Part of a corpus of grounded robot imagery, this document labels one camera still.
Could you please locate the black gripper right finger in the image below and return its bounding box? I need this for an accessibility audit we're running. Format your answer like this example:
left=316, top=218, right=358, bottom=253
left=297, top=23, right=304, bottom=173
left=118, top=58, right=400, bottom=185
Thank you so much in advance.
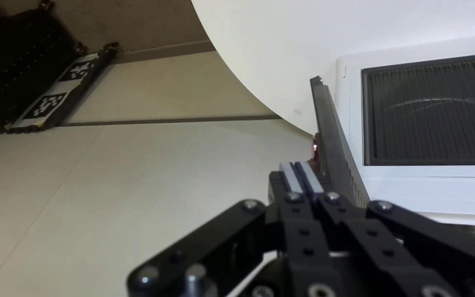
left=302, top=159, right=475, bottom=297

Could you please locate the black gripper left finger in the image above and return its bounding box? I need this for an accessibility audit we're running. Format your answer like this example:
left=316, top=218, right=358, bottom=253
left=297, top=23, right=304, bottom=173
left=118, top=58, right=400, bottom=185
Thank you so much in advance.
left=128, top=160, right=334, bottom=297

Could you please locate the black white marker board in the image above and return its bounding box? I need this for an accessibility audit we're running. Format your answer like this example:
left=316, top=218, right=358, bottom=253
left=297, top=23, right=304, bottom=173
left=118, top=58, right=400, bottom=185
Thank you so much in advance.
left=5, top=41, right=123, bottom=134

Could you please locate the white stacked shelf cabinet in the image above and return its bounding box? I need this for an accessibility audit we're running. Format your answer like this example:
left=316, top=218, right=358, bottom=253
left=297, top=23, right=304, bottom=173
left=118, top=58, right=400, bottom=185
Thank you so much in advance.
left=334, top=32, right=475, bottom=228

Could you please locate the black patterned board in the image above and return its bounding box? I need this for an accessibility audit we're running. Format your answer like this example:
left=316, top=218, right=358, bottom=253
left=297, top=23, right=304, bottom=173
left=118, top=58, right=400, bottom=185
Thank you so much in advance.
left=0, top=0, right=86, bottom=134

